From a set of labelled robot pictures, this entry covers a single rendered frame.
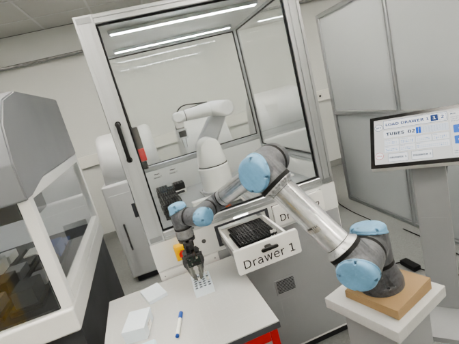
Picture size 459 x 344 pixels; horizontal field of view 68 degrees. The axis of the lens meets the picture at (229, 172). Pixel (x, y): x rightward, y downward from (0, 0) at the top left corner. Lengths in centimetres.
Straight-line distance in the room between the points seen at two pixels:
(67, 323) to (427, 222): 184
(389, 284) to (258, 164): 59
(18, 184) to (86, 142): 349
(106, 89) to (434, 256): 193
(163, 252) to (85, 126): 334
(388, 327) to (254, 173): 61
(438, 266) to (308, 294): 75
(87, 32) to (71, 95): 327
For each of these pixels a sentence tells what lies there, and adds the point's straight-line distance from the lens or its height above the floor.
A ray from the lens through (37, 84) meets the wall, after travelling 497.
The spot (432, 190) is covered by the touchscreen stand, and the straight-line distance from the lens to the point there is 212.
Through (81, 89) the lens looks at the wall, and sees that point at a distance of 486.
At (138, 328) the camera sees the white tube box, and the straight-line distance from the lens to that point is 142.
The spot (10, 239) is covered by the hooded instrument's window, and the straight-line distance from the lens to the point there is 149.
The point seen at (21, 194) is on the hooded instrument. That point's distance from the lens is 142.
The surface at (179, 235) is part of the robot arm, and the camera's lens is 144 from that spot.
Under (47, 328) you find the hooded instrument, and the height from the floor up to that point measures 86.
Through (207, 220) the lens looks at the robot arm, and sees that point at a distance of 134.
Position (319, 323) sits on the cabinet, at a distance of 222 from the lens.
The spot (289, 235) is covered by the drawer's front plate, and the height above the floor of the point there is 91.
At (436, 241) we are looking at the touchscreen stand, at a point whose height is 47.
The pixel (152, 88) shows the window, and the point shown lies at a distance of 162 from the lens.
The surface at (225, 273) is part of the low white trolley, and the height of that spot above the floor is 76.
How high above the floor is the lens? 156
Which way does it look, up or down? 13 degrees down
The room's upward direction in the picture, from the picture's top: 15 degrees counter-clockwise
